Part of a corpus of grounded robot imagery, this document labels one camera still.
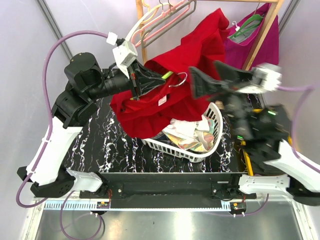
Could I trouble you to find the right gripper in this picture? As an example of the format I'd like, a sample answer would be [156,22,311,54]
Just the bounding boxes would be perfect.
[188,59,258,141]

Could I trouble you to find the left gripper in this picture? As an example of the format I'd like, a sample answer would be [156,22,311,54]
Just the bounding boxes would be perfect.
[86,58,166,101]

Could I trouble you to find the red dress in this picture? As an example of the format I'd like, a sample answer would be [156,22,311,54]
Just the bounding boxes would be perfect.
[110,8,229,139]

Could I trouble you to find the white plastic laundry basket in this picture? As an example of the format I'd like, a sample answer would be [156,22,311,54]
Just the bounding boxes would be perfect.
[142,102,223,163]

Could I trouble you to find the cream plastic hanger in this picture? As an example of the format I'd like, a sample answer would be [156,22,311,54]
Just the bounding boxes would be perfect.
[125,0,173,42]

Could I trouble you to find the white garment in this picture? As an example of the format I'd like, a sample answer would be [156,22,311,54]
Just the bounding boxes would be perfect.
[162,118,198,138]

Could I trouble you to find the pastel floral skirt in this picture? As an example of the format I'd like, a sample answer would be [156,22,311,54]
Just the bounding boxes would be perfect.
[162,115,216,153]

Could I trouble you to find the grey wire hanger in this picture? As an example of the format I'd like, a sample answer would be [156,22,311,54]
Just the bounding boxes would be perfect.
[136,0,197,49]

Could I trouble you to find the pink plastic hanger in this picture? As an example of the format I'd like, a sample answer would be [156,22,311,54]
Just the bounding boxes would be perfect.
[126,0,197,49]

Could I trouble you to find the yellow-green hanger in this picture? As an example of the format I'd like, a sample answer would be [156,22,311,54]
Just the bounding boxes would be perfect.
[161,71,188,88]

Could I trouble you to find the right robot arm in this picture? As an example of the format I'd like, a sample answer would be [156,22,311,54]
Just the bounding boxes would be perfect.
[189,60,320,207]

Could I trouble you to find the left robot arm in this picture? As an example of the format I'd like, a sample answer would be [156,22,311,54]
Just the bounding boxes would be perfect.
[17,52,166,198]

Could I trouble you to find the green hanger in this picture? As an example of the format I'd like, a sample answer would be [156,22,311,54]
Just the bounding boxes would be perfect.
[229,14,264,39]

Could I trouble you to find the wooden clothes rack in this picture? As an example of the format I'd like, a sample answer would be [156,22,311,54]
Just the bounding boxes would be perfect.
[141,0,284,70]

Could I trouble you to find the folded dark clothes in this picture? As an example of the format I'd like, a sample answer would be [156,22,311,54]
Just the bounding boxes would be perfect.
[248,151,285,176]

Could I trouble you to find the yellow plastic bin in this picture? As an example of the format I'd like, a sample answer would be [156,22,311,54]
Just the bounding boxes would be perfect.
[240,104,292,176]

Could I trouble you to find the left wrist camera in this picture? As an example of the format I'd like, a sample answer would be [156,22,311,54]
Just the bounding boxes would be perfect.
[112,40,138,78]

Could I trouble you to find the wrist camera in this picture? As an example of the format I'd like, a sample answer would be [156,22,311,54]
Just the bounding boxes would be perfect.
[112,40,138,78]
[237,63,282,94]

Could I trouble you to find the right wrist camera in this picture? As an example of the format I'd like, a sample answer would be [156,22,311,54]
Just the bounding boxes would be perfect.
[237,63,282,94]

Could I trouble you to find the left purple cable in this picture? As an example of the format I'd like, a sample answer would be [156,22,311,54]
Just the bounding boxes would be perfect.
[15,30,118,237]

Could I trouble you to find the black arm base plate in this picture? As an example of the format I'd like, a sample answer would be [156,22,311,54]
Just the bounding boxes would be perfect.
[79,172,257,211]

